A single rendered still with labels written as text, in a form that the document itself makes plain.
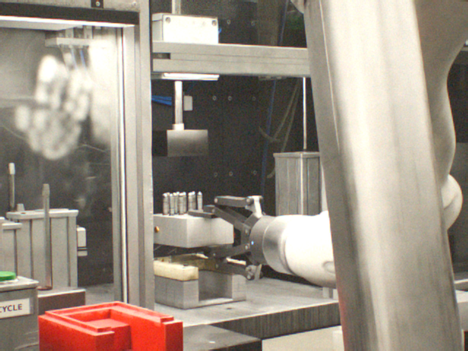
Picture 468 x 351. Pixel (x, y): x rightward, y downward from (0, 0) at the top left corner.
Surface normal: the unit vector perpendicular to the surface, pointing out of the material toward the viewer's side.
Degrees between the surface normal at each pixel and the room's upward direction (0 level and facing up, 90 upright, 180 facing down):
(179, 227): 90
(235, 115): 90
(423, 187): 75
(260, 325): 90
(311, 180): 90
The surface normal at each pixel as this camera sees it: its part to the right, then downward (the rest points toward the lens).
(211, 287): -0.80, 0.04
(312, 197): 0.61, 0.04
